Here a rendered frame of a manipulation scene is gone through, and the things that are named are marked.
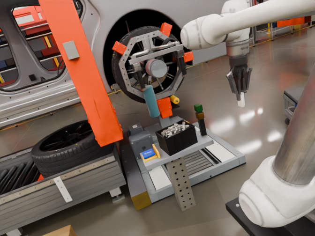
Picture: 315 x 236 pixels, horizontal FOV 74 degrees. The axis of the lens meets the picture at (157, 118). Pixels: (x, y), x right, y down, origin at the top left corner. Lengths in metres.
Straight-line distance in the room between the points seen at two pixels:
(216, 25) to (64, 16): 0.84
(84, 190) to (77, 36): 1.06
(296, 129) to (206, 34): 0.43
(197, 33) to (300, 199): 0.60
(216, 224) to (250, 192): 0.73
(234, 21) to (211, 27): 0.09
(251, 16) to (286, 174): 0.45
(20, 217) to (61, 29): 1.29
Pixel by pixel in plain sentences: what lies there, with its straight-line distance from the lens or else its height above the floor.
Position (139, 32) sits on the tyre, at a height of 1.15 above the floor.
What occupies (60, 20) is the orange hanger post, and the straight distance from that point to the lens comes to 1.33.
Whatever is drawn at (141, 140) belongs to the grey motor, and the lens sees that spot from 1.63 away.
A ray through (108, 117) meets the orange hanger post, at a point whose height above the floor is 0.70.
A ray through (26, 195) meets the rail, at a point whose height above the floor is 0.34.
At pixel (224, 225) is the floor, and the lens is 1.42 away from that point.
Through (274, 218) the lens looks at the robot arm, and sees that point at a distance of 0.73.
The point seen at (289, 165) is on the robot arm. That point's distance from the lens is 0.64.
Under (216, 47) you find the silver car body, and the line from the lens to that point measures 2.13.
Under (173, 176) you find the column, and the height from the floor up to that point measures 0.29.
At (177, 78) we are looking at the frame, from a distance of 1.85.
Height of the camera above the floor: 1.10
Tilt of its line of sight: 21 degrees down
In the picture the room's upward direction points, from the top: 16 degrees counter-clockwise
